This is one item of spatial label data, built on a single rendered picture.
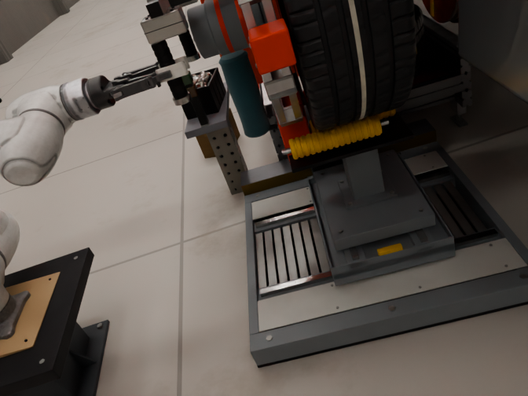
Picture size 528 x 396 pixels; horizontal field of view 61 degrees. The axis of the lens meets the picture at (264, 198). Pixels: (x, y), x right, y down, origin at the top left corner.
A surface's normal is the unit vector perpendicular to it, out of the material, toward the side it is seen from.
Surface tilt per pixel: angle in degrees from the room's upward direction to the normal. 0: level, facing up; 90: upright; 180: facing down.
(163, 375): 0
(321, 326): 0
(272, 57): 90
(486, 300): 90
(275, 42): 90
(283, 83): 90
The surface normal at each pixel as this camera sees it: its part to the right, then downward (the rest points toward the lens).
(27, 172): 0.25, 0.70
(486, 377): -0.29, -0.79
